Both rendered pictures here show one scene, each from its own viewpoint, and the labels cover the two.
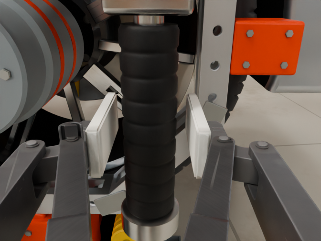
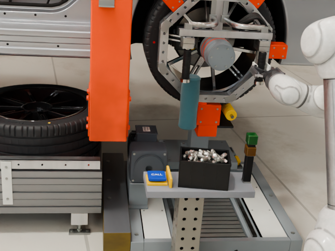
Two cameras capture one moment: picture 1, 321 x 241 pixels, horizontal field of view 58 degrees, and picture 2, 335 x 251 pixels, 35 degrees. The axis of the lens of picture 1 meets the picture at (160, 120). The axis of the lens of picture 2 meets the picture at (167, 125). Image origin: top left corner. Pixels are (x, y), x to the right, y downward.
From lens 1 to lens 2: 2.27 m
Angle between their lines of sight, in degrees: 8
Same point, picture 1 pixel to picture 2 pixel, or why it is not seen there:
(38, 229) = (205, 107)
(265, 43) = (277, 50)
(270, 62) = (279, 55)
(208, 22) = not seen: hidden behind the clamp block
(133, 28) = (261, 53)
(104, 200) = (228, 97)
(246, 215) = (266, 152)
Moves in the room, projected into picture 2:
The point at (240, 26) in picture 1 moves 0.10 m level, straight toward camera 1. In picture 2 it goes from (271, 46) to (272, 51)
